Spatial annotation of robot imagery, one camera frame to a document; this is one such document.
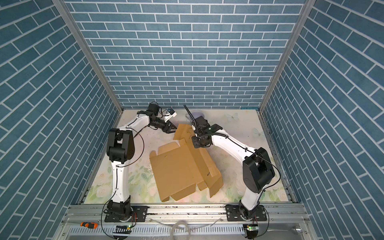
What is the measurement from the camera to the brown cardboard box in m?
0.79

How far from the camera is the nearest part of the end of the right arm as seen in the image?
63cm

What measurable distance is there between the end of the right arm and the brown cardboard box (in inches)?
1.0
